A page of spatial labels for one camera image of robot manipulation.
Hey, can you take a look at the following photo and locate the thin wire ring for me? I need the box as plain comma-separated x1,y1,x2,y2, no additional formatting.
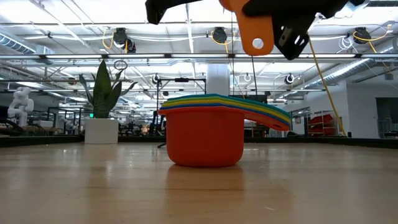
113,60,128,72

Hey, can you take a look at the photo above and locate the black background rig frame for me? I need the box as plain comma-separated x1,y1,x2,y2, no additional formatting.
156,78,207,136

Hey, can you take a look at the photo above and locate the white building column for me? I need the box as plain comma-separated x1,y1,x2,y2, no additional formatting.
206,63,231,97

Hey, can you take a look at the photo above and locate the orange measuring cup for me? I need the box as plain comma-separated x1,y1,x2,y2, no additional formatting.
219,0,275,57

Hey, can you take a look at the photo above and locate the snake plant in white pot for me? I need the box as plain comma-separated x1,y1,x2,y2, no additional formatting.
78,60,139,145

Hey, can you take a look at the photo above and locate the dark wall screen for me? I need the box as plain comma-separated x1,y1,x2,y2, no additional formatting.
375,97,398,138

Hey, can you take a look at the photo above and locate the black metal table frame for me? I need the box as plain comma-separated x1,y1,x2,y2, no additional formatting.
0,134,398,149

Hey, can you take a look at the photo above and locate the black hanging cable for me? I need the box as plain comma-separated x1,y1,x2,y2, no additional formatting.
251,55,259,96

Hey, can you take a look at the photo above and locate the red storage bin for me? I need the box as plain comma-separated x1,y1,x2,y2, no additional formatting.
307,114,335,127

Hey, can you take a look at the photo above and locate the white robot figure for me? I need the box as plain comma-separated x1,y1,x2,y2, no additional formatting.
6,86,35,127

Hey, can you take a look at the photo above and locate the red measuring cup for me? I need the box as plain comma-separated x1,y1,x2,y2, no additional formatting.
157,106,292,168

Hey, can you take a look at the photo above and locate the yellow power cable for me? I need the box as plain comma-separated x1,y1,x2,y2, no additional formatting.
307,37,348,138

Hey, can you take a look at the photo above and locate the large black cable reel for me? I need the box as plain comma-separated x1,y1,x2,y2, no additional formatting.
112,27,137,54
212,27,228,44
354,27,371,44

